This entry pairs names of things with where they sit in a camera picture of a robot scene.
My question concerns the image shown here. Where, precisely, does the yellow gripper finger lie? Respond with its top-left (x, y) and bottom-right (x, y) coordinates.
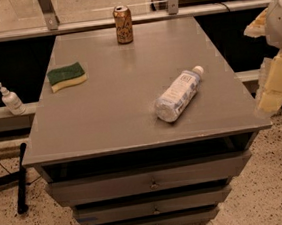
top-left (243, 9), bottom-right (267, 38)
top-left (256, 49), bottom-right (282, 114)

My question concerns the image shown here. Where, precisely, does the blue plastic water bottle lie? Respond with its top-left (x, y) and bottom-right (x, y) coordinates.
top-left (154, 65), bottom-right (204, 123)

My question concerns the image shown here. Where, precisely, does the orange soda can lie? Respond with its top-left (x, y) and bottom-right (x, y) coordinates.
top-left (112, 6), bottom-right (133, 44)

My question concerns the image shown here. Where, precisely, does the white pump dispenser bottle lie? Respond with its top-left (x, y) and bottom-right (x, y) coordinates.
top-left (0, 83), bottom-right (26, 116)

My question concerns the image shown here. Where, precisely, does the top grey drawer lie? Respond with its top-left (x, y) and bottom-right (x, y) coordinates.
top-left (45, 150), bottom-right (251, 207)

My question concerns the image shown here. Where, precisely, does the grey drawer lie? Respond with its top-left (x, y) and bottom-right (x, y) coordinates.
top-left (45, 150), bottom-right (251, 207)
top-left (73, 185), bottom-right (232, 225)
top-left (99, 205), bottom-right (219, 225)

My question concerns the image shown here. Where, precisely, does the grey drawer cabinet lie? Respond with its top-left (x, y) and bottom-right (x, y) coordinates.
top-left (23, 18), bottom-right (270, 211)

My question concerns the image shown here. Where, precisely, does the bottom grey drawer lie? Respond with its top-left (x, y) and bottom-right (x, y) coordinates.
top-left (99, 205), bottom-right (219, 225)

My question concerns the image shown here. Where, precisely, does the middle grey drawer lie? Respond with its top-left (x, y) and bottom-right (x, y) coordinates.
top-left (73, 185), bottom-right (232, 225)

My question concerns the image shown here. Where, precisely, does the green yellow sponge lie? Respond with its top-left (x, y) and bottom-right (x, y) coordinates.
top-left (47, 62), bottom-right (87, 92)

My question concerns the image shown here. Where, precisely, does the black stand leg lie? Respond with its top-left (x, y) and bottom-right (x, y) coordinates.
top-left (0, 143), bottom-right (28, 215)

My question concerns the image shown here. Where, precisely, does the metal railing frame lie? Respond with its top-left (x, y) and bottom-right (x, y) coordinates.
top-left (0, 0), bottom-right (271, 42)

